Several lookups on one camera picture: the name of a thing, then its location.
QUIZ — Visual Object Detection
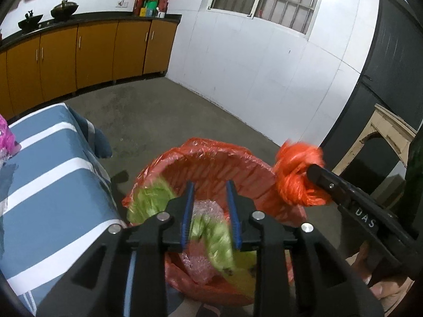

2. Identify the row of wooden base cabinets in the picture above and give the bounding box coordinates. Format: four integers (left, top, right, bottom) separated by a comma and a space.
0, 16, 177, 119

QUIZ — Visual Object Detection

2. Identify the clear plastic bag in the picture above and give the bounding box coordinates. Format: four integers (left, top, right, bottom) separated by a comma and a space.
180, 200, 228, 285

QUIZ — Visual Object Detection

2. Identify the black wok with lid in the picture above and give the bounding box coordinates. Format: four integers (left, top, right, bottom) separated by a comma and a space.
50, 1, 79, 18

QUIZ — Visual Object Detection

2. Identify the red knotted plastic bag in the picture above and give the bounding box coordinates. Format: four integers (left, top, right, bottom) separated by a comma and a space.
274, 141, 333, 207

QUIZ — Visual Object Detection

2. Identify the pink plastic wrap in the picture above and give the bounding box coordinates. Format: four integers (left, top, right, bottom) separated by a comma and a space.
0, 115, 21, 159

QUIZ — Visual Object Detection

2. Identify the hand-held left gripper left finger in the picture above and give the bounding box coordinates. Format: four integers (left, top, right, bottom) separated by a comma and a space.
36, 181, 195, 317

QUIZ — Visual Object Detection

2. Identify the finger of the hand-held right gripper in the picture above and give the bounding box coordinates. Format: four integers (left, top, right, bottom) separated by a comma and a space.
307, 165, 356, 205

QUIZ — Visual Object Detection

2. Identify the green plastic wrapper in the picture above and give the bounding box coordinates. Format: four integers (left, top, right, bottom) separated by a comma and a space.
127, 176, 235, 271

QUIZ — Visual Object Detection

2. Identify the red mesh waste basket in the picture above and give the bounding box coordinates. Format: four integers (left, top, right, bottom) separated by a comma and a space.
122, 138, 308, 307

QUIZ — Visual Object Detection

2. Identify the dark green cloth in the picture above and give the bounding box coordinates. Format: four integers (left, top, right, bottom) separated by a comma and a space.
407, 135, 423, 238

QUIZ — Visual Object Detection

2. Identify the cream wooden furniture frame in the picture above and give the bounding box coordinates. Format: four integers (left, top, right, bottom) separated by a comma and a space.
332, 104, 417, 199

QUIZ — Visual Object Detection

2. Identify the red plastic bin liner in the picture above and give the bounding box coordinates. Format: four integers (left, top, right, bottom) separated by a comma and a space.
122, 138, 308, 307

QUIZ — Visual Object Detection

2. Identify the black kitchen countertop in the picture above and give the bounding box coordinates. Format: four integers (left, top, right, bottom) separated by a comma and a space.
0, 13, 182, 45

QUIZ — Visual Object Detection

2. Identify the person's right hand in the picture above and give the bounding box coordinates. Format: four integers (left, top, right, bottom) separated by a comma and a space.
345, 246, 417, 308

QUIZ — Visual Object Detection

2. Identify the green gold foil wrapper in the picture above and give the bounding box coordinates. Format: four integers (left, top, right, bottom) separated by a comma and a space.
228, 251, 258, 291

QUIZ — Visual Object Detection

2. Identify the blue white striped tablecloth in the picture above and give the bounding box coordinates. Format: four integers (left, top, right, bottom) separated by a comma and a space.
0, 103, 128, 316

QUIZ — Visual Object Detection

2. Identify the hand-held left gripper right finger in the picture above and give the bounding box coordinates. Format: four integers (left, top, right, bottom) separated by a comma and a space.
226, 180, 384, 317

